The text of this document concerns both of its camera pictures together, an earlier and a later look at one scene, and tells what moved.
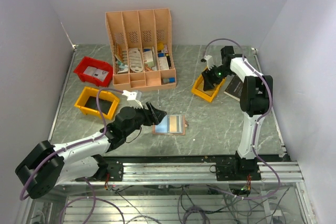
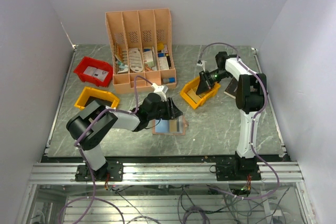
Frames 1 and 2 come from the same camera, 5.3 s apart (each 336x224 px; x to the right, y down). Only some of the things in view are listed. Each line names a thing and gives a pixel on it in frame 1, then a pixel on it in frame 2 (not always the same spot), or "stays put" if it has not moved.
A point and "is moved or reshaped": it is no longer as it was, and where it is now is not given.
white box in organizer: (148, 57) stays put
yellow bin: (209, 95) is moved or reshaped
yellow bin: (87, 102) stays put
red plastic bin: (95, 71) stays put
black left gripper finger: (157, 115) -> (174, 111)
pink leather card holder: (174, 124) stays put
